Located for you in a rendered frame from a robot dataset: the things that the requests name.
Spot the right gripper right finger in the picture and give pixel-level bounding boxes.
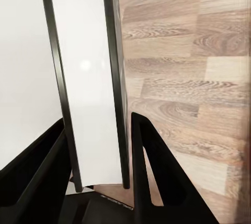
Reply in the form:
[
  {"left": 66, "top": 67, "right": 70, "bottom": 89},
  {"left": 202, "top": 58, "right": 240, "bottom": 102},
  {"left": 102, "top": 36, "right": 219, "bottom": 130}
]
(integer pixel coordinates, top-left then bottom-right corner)
[{"left": 131, "top": 112, "right": 219, "bottom": 224}]

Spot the hardback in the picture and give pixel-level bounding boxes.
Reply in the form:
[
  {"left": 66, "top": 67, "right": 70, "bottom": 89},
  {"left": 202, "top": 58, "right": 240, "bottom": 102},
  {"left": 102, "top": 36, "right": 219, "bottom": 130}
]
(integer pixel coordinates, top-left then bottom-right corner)
[{"left": 43, "top": 0, "right": 130, "bottom": 193}]

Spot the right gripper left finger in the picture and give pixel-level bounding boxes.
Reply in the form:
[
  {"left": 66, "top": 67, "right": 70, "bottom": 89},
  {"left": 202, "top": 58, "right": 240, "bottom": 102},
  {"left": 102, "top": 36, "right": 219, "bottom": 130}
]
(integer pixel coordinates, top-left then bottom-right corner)
[{"left": 0, "top": 118, "right": 72, "bottom": 224}]

